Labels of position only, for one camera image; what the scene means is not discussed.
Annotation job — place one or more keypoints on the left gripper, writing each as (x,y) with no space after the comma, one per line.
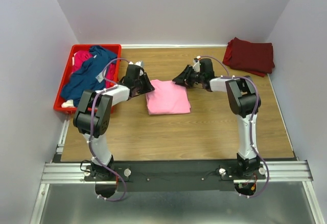
(149,87)

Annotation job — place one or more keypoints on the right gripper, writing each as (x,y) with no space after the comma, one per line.
(182,79)

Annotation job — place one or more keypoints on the pink t-shirt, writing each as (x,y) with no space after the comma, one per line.
(167,98)

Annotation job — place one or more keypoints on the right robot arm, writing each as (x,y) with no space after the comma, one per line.
(244,101)

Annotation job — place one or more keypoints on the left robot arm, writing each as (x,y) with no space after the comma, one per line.
(93,115)

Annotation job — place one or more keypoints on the navy blue t-shirt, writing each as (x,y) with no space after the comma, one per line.
(67,91)

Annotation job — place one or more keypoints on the magenta t-shirt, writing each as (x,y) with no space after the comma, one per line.
(93,69)

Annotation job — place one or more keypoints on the folded dark red t-shirt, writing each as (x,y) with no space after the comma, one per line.
(254,58)

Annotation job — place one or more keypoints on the white garment piece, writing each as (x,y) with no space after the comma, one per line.
(68,104)

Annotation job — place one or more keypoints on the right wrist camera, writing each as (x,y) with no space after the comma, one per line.
(196,65)

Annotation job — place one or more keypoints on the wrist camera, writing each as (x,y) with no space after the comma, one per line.
(196,65)
(140,64)

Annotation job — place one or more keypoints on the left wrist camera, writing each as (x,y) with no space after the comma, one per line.
(140,64)

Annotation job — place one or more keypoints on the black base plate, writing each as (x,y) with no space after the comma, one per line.
(183,175)

